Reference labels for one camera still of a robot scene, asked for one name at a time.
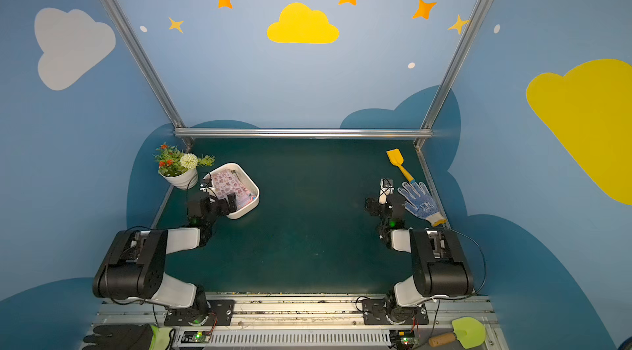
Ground white plastic storage box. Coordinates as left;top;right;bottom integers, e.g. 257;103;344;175
201;162;260;219

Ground pink bear sticker sheet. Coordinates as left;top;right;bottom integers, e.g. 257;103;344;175
211;169;255;210

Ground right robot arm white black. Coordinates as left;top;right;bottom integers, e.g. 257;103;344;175
361;194;474;325

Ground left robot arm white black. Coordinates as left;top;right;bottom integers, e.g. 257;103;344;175
92;192;237;327

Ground blue dotted work glove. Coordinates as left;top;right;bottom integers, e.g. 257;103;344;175
398;182;447;227

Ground white pot artificial flowers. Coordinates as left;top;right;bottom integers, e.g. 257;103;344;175
155;144;215;190

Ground yellow toy shovel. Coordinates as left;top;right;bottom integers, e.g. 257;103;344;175
386;149;415;183

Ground black green glove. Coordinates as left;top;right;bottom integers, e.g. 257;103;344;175
83;324;175;350

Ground aluminium frame back bar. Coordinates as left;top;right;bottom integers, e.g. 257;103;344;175
174;128;433;139

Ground aluminium frame right post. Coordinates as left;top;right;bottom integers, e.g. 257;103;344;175
414;0;494;152

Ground aluminium frame post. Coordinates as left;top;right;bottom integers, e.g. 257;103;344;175
100;0;185;131
414;0;494;152

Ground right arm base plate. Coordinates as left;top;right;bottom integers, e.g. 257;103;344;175
361;297;430;325

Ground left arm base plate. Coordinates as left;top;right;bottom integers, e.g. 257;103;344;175
164;300;235;327

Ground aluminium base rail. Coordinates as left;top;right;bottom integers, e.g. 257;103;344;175
78;292;510;350

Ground white vented cable duct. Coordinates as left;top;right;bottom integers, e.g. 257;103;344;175
206;330;392;348

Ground green toy trowel wooden handle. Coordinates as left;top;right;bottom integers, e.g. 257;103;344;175
428;317;487;349

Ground aluminium frame left post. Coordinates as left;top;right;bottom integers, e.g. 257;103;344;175
100;0;185;131

